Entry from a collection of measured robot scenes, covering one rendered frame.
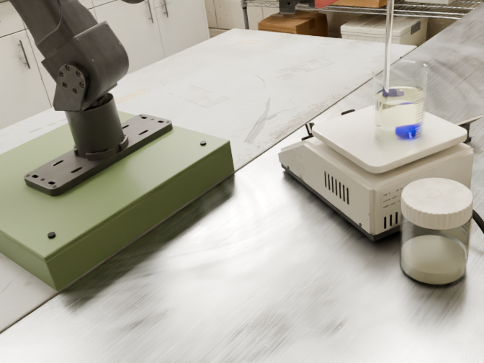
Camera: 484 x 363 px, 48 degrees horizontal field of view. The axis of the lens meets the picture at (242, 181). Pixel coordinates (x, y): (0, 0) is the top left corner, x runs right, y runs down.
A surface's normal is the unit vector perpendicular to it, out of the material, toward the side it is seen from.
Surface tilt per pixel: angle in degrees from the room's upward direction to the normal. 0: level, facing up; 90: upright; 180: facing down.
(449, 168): 90
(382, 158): 0
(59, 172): 0
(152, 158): 0
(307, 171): 90
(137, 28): 90
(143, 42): 90
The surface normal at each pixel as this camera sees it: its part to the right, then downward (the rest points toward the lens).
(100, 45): 0.78, -0.32
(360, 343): -0.13, -0.85
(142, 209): 0.75, 0.25
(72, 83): -0.33, 0.52
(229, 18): -0.65, 0.46
